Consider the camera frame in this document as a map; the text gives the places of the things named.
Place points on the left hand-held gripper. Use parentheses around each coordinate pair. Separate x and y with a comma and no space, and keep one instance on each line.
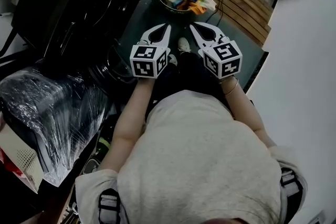
(141,65)

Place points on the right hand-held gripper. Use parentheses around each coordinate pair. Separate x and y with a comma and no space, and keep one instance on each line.
(223,60)

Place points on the person's right forearm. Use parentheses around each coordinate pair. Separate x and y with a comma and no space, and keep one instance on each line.
(244,110)

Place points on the person's left forearm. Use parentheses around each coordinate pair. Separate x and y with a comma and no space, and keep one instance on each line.
(131,118)

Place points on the person's right beige shoe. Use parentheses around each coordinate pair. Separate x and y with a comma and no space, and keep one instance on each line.
(183,44)

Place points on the person's beige shoe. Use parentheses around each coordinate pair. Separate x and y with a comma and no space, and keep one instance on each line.
(172,59)
(183,44)

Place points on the person's left beige shoe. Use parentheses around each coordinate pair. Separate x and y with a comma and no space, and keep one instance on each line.
(172,59)

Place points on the person's black trousers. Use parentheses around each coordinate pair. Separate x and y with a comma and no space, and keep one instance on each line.
(189,73)

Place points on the gold bangle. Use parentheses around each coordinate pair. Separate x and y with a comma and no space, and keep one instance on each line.
(233,90)

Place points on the person's grey shirt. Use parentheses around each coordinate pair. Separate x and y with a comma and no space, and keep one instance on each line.
(197,152)

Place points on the plastic-wrapped black appliance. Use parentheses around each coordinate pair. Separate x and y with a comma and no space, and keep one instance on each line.
(52,102)

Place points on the white perforated box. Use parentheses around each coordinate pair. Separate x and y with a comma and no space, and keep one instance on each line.
(21,157)

